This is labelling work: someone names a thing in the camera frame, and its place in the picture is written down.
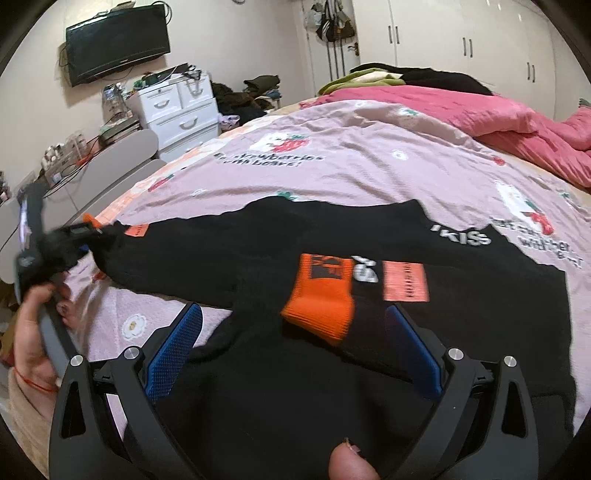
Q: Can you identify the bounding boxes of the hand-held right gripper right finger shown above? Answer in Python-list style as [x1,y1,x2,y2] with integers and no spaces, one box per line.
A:
[385,304,541,480]

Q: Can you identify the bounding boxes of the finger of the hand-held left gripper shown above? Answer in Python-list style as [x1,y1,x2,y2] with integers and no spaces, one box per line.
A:
[69,213,122,252]

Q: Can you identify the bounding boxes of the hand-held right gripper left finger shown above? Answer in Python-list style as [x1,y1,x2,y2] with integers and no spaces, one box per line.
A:
[48,301,204,480]

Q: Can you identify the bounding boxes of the black sweater with orange cuffs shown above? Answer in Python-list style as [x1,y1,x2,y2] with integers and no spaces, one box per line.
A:
[95,198,578,480]

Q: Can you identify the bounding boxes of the dark clothes pile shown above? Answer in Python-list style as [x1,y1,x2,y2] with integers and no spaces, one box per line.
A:
[210,74,282,124]

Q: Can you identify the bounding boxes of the person's left hand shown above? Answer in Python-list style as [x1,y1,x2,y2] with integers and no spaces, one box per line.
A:
[8,281,75,394]

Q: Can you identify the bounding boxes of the person's right hand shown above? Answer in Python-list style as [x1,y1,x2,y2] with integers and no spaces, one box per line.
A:
[329,442,382,480]

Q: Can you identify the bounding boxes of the grey padded bed board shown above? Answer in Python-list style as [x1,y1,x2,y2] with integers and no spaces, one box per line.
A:
[0,129,168,278]

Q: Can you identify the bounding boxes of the desk clutter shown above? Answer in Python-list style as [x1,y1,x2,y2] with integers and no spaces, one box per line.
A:
[41,131,95,185]

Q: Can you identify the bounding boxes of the grey set-top box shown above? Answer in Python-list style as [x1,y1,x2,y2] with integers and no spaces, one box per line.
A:
[98,114,140,141]

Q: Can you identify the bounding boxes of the white drawer cabinet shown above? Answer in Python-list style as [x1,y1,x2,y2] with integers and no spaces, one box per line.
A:
[127,71,220,153]

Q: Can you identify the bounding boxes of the pink printed bed sheet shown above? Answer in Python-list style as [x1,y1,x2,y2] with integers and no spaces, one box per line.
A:
[60,99,591,444]

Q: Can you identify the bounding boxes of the pink quilt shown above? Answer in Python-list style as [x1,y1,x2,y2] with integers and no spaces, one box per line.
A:
[314,85,591,195]

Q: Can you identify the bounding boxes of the black clothing on bed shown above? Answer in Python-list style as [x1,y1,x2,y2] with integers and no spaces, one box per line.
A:
[351,62,495,97]

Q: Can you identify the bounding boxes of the green blanket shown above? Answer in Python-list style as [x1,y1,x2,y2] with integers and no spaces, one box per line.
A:
[318,68,407,95]

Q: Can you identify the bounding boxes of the white door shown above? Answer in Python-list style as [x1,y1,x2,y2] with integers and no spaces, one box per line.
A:
[305,0,362,93]

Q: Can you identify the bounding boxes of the white wardrobe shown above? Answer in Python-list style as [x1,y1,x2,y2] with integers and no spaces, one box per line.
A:
[353,0,573,121]

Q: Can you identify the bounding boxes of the hanging bags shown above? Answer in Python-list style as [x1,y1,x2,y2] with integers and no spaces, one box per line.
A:
[305,0,357,44]

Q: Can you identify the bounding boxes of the black wall television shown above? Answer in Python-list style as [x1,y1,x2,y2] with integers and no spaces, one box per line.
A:
[65,4,171,88]

